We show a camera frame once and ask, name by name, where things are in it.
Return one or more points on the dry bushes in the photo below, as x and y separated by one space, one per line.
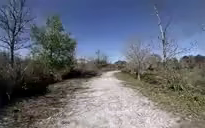
190 77

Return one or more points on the dry brown ground verge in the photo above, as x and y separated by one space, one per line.
40 106

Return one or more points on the distant building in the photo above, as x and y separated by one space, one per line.
120 62

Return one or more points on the small bare tree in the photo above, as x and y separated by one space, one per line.
138 65

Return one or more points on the dry brown brush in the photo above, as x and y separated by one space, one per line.
10 80

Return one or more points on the distant bare trees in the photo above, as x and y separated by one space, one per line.
100 59

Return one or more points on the pale gravel path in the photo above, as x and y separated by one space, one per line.
103 100

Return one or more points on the dry grass verge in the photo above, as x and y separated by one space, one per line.
163 97

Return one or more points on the dark bare tree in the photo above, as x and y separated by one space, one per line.
12 50

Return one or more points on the dark-roofed building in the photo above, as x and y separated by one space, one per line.
198 59

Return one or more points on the tall pale bare tree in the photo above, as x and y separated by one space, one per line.
163 43

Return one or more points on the green leafy tree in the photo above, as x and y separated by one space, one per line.
53 43

